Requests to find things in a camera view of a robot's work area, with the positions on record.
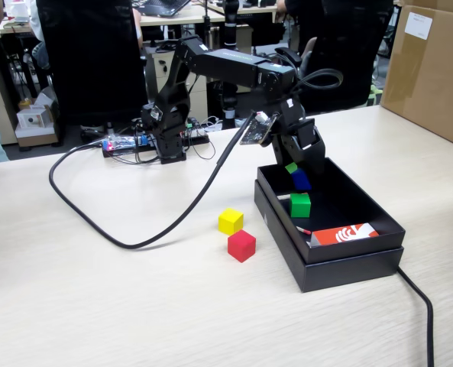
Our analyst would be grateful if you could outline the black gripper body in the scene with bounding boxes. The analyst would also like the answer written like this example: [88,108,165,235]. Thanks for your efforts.
[270,96,322,153]

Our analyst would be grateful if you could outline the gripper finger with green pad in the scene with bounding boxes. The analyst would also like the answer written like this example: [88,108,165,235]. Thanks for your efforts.
[270,133,299,176]

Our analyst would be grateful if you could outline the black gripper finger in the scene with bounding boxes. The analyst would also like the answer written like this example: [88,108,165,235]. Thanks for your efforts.
[296,131,327,181]

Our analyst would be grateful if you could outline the blue wooden cube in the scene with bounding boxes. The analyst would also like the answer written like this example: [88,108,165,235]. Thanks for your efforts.
[290,168,312,191]

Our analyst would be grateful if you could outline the green wooden cube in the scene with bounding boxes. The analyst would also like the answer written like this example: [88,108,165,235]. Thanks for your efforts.
[289,193,312,219]

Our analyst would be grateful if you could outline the yellow wooden cube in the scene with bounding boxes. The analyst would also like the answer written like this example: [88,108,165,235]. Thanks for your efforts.
[218,207,245,236]

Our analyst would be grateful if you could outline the red wooden cube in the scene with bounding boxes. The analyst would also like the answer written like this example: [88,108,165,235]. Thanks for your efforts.
[227,229,257,264]

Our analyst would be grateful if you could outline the black cardboard box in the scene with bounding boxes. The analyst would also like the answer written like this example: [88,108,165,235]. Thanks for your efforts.
[256,155,407,265]

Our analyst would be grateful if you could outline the black open box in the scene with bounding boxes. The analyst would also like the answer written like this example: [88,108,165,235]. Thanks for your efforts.
[254,179,406,294]

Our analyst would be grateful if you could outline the large brown cardboard box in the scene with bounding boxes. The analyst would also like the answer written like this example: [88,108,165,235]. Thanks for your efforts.
[380,0,453,151]

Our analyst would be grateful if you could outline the small open cardboard box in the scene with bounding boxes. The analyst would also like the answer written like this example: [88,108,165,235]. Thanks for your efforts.
[14,124,58,148]

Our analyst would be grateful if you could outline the white orange product box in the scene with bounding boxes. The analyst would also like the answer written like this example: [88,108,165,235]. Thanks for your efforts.
[17,109,48,130]

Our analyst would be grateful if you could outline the person in dark clothes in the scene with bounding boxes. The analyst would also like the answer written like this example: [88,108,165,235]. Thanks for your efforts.
[270,0,321,83]

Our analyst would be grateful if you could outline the orange white card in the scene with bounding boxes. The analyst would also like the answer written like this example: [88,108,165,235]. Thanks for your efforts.
[309,222,380,248]

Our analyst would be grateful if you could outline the green black floor item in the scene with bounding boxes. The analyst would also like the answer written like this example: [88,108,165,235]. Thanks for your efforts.
[366,84,383,109]

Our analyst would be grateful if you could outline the black office chair with armrest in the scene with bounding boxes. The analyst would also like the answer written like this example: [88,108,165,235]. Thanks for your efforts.
[274,0,396,118]

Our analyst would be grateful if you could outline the narrow beige cabinet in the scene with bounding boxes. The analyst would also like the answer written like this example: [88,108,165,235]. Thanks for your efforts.
[235,23,254,94]

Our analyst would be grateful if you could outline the black pole white bands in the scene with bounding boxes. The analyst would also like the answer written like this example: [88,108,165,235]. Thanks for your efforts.
[221,0,239,130]

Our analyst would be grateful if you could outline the beige office desk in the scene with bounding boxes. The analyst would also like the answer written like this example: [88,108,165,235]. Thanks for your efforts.
[138,3,280,28]

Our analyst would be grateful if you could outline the beige cabinet with lock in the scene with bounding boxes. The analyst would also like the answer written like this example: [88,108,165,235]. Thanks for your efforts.
[145,41,208,123]

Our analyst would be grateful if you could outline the controller board pink light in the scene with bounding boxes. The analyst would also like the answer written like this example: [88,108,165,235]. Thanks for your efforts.
[101,133,151,151]

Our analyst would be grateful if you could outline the black laptop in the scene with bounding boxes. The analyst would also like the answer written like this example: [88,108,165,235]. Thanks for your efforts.
[130,0,193,18]

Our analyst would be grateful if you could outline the black mesh office chair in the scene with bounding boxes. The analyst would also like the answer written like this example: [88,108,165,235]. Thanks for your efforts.
[36,0,147,143]

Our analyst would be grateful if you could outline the person in white shirt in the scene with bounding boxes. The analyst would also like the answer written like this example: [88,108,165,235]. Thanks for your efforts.
[29,0,51,70]

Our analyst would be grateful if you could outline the beige desk with clutter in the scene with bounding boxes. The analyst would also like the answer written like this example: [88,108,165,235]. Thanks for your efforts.
[0,18,44,41]

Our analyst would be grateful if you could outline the white container pink label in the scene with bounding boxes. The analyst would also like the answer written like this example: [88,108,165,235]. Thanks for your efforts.
[10,0,33,22]

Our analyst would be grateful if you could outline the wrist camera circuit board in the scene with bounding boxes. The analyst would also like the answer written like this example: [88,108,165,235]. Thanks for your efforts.
[239,110,279,147]

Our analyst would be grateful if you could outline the black looped servo cable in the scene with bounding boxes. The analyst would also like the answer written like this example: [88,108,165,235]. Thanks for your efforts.
[294,67,344,95]

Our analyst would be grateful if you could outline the thick black camera cable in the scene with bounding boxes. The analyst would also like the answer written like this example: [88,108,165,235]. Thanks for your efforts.
[48,111,258,250]

